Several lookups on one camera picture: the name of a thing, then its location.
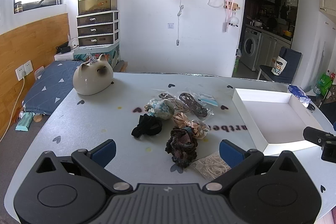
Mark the glass fish tank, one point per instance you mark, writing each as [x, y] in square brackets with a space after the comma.
[93, 6]

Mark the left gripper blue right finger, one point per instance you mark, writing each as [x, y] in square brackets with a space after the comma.
[234, 155]

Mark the black velvet scrunchie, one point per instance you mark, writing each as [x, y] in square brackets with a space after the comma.
[147, 125]

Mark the cream cat-shaped ceramic jar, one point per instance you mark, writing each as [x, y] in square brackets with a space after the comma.
[93, 76]

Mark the white blue medicine sachet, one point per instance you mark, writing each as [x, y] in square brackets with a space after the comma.
[207, 99]

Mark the cartoon print tote bag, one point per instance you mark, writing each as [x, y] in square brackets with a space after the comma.
[279, 66]

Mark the floral blue brocade pouch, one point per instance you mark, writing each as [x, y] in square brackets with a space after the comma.
[160, 109]

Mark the dark crocheted multicolour scrunchie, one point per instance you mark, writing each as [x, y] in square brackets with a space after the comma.
[182, 145]

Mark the black scissors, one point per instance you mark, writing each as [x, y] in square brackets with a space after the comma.
[311, 107]

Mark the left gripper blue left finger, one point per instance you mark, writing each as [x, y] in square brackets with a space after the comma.
[101, 155]

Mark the colourful patterned storage box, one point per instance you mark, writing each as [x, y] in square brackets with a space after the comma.
[111, 53]

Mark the white wall power outlet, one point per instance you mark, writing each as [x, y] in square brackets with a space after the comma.
[24, 70]

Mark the white sheep plush ornament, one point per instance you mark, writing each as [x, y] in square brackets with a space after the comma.
[233, 21]

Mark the navy triangle pattern cushion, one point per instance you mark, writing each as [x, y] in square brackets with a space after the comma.
[51, 87]

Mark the green cardboard box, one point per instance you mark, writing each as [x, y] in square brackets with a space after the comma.
[324, 83]

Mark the peach satin scrunchie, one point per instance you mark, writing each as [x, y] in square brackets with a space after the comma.
[198, 128]

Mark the white shallow cardboard box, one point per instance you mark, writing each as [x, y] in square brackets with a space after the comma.
[274, 120]

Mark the blue tissue pack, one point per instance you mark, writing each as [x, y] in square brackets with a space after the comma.
[299, 94]

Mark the navy blue chair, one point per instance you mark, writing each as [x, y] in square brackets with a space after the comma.
[286, 77]

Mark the white plastic drawer unit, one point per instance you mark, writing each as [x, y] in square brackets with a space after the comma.
[99, 28]

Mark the white washing machine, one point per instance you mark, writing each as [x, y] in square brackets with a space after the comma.
[251, 48]

